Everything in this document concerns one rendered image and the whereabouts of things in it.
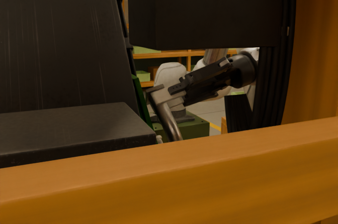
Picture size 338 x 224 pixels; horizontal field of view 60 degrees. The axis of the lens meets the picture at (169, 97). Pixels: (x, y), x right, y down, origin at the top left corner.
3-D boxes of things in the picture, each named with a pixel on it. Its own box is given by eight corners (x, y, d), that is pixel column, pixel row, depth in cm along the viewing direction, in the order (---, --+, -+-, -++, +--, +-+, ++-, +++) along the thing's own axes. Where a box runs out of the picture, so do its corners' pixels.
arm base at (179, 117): (138, 118, 145) (138, 107, 144) (175, 111, 157) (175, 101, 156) (156, 128, 130) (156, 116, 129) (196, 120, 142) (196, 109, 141)
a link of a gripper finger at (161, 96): (186, 95, 62) (186, 93, 61) (156, 106, 60) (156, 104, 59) (179, 84, 63) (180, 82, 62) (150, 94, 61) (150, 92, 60)
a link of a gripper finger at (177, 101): (178, 90, 65) (177, 92, 66) (149, 101, 64) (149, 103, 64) (184, 101, 64) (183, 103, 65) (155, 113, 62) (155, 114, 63)
